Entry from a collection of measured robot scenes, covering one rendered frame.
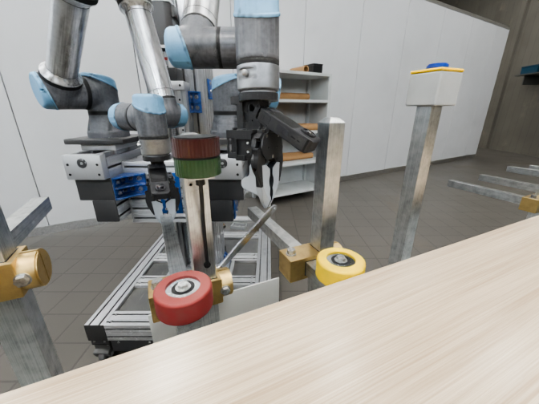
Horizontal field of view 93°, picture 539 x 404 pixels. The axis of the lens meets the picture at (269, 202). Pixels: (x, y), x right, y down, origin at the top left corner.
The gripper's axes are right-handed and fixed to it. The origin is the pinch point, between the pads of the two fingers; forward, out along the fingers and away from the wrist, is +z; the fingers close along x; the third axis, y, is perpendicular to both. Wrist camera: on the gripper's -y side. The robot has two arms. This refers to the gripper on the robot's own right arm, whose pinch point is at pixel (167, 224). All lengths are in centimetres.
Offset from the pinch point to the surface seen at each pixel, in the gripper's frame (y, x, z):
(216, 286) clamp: -38.0, -5.4, -3.1
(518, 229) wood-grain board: -52, -68, -7
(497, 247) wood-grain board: -55, -55, -7
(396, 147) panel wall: 269, -424, 35
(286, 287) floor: 52, -70, 83
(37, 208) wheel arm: -12.0, 23.5, -13.2
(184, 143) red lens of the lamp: -43, -2, -28
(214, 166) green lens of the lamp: -42.8, -5.6, -24.9
